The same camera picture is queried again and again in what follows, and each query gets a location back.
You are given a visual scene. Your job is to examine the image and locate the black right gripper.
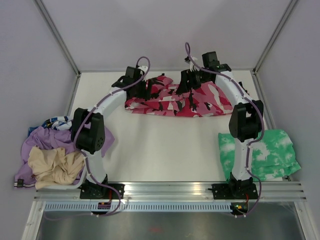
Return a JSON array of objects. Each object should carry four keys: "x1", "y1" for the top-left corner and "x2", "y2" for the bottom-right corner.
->
[{"x1": 176, "y1": 67, "x2": 211, "y2": 94}]

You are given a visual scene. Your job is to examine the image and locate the pink camouflage trousers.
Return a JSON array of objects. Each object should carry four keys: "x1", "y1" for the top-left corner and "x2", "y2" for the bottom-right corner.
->
[{"x1": 124, "y1": 75, "x2": 233, "y2": 118}]

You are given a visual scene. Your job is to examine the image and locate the purple trousers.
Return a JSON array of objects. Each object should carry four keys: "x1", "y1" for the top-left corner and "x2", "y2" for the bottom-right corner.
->
[{"x1": 13, "y1": 122, "x2": 116, "y2": 190}]

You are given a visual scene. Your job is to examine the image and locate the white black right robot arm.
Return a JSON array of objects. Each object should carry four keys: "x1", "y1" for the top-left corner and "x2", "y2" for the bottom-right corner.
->
[{"x1": 178, "y1": 47, "x2": 265, "y2": 198}]

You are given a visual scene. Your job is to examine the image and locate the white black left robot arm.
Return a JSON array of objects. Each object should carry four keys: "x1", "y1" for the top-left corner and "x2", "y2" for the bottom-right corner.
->
[{"x1": 71, "y1": 65, "x2": 150, "y2": 199}]

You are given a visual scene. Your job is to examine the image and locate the green white folded trousers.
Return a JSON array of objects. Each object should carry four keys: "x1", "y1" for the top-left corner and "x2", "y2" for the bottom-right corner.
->
[{"x1": 218, "y1": 129, "x2": 301, "y2": 182}]

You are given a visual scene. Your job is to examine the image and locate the blue white patterned garment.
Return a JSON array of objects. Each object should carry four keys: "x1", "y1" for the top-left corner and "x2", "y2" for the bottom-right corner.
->
[{"x1": 40, "y1": 116, "x2": 73, "y2": 131}]

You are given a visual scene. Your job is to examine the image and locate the beige garment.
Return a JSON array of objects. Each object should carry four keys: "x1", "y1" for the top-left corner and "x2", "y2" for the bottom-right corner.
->
[{"x1": 27, "y1": 146, "x2": 85, "y2": 190}]

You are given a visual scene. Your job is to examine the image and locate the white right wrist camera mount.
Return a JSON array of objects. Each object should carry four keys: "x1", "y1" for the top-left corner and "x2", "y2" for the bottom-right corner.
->
[{"x1": 184, "y1": 56, "x2": 200, "y2": 72}]

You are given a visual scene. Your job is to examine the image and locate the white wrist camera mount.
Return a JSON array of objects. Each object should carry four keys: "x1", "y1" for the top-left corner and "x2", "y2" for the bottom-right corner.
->
[
  {"x1": 184, "y1": 56, "x2": 200, "y2": 72},
  {"x1": 138, "y1": 65, "x2": 148, "y2": 72}
]

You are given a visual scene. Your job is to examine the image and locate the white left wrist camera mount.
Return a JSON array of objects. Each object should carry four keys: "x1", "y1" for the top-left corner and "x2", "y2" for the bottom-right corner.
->
[{"x1": 138, "y1": 65, "x2": 148, "y2": 72}]

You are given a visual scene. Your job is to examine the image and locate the aluminium left side rail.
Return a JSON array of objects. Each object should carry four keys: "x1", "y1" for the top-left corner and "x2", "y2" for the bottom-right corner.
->
[{"x1": 64, "y1": 74, "x2": 81, "y2": 116}]

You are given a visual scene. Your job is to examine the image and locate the aluminium frame rear rail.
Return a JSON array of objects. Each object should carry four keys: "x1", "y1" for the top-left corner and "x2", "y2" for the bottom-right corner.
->
[{"x1": 80, "y1": 67, "x2": 254, "y2": 73}]

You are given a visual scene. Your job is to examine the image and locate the aluminium front rail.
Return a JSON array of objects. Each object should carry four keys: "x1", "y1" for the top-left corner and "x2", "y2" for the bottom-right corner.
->
[{"x1": 33, "y1": 181, "x2": 307, "y2": 203}]

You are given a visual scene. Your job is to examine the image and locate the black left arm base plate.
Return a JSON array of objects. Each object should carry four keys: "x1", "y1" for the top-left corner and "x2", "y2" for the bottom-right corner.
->
[{"x1": 79, "y1": 183, "x2": 126, "y2": 200}]

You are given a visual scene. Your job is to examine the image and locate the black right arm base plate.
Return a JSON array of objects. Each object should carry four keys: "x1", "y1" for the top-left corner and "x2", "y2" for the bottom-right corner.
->
[{"x1": 208, "y1": 183, "x2": 259, "y2": 200}]

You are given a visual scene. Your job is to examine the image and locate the aluminium frame rear right post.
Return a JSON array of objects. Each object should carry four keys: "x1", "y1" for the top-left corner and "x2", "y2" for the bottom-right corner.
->
[{"x1": 252, "y1": 0, "x2": 300, "y2": 75}]

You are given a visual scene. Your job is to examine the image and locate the aluminium frame post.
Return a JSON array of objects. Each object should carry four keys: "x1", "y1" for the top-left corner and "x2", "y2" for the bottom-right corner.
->
[
  {"x1": 252, "y1": 0, "x2": 300, "y2": 75},
  {"x1": 33, "y1": 0, "x2": 81, "y2": 77}
]

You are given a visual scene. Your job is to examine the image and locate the aluminium frame rear left post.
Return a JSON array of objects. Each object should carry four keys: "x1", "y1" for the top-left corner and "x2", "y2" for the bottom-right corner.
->
[{"x1": 33, "y1": 0, "x2": 81, "y2": 77}]

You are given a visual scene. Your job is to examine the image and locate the white slotted cable duct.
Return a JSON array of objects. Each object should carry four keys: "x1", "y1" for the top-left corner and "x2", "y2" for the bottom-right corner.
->
[{"x1": 44, "y1": 201, "x2": 240, "y2": 213}]

